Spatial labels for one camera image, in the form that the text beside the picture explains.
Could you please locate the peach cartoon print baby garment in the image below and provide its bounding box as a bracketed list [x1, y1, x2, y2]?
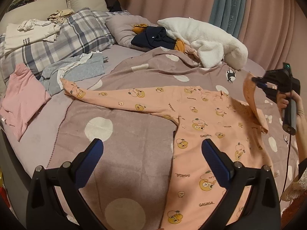
[61, 74, 273, 229]

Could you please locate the person's right hand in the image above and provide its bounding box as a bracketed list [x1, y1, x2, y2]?
[276, 90, 304, 117]

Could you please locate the pink curtain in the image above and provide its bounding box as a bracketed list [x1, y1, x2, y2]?
[127, 0, 306, 78]

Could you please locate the white fluffy fleece garment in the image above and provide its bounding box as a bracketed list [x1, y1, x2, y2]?
[157, 17, 248, 70]

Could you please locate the teal curtain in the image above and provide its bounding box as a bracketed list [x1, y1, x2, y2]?
[209, 0, 246, 38]

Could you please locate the mauve polka dot blanket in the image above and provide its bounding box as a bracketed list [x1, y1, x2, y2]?
[49, 49, 299, 229]

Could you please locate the navy blue garment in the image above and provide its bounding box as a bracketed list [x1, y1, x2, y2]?
[131, 26, 176, 50]

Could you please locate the pink striped garment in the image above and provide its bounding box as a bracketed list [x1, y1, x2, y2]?
[1, 63, 51, 141]

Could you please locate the mustard orange garment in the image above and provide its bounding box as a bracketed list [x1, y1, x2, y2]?
[133, 24, 185, 53]

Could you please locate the mauve pillow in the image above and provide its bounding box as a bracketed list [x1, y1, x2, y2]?
[105, 15, 157, 52]

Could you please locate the grey striped garment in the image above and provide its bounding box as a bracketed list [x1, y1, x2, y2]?
[39, 51, 108, 96]

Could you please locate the white small cloth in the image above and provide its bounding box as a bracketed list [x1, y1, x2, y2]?
[57, 52, 105, 86]

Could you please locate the dark cushion near headboard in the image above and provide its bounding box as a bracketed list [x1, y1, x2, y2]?
[105, 0, 122, 12]

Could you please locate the white printed shirt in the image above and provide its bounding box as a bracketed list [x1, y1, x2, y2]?
[4, 19, 61, 54]

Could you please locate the grey plaid pillow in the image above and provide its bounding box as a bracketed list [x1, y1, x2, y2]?
[1, 7, 130, 84]

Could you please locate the beige crumpled cloth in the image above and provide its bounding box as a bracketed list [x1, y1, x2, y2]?
[47, 9, 75, 24]

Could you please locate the beige headboard cushion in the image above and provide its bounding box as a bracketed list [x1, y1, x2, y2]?
[1, 0, 108, 34]

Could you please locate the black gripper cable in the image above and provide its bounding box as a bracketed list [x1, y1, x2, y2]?
[279, 133, 293, 203]

